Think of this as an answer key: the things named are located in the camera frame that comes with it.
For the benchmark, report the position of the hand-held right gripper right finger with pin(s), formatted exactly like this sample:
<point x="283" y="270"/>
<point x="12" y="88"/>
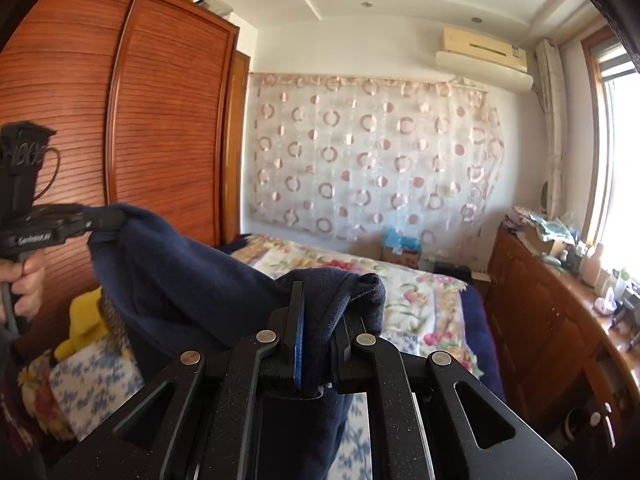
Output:
<point x="345" y="360"/>

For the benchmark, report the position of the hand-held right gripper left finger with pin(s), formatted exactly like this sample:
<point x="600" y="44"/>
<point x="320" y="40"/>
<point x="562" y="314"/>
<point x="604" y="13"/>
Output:
<point x="298" y="360"/>

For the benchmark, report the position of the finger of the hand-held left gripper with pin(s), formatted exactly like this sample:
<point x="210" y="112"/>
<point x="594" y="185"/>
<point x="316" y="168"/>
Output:
<point x="102" y="220"/>

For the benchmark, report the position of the navy blue printed t-shirt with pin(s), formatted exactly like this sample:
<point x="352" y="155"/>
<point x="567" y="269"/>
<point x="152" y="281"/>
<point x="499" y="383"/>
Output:
<point x="190" y="280"/>

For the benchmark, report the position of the person's left hand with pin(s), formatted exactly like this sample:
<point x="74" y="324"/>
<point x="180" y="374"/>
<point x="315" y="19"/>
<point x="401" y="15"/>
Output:
<point x="32" y="285"/>

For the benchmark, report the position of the floral quilt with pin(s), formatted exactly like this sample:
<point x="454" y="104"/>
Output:
<point x="415" y="305"/>

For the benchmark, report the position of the yellow cloth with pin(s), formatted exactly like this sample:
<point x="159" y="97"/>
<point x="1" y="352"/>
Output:
<point x="82" y="320"/>

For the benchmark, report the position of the dark patterned pillow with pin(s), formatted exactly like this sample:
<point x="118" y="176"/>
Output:
<point x="114" y="322"/>

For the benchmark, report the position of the wooden slatted wardrobe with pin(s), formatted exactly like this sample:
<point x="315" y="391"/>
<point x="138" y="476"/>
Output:
<point x="150" y="110"/>

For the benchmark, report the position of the blue tissue box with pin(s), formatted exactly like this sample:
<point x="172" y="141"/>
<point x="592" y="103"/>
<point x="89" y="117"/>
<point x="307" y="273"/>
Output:
<point x="400" y="240"/>

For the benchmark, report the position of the white power strip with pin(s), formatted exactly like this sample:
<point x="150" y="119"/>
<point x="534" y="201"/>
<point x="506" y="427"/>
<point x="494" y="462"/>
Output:
<point x="480" y="275"/>

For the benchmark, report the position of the blue floral bed sheet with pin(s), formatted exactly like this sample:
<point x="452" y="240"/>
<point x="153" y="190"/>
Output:
<point x="95" y="390"/>

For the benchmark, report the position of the floral cushion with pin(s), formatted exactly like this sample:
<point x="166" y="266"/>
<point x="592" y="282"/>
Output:
<point x="37" y="395"/>

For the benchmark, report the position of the wooden low cabinet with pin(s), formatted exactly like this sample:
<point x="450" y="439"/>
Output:
<point x="545" y="320"/>

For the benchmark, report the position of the circle patterned sheer curtain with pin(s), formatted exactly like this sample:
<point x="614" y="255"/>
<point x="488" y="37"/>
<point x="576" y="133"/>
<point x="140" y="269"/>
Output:
<point x="375" y="155"/>

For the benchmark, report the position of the items on wardrobe top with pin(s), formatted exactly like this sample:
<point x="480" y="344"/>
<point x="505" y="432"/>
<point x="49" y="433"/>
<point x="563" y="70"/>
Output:
<point x="215" y="6"/>

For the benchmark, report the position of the pink thermos jug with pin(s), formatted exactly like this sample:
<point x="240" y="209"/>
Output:
<point x="593" y="265"/>

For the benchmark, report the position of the white plastic bottle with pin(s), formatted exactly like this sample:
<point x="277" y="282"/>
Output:
<point x="620" y="285"/>

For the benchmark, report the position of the black devices on cabinet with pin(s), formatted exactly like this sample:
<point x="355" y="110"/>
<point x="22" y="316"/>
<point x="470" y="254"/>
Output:
<point x="631" y="305"/>

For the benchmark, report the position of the pale window curtain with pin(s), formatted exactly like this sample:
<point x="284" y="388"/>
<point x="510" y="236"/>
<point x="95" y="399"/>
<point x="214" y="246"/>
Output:
<point x="552" y="125"/>

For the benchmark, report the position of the window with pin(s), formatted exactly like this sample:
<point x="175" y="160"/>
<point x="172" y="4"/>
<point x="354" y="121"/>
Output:
<point x="620" y="160"/>

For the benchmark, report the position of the white wall air conditioner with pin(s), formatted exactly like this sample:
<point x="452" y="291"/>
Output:
<point x="482" y="57"/>

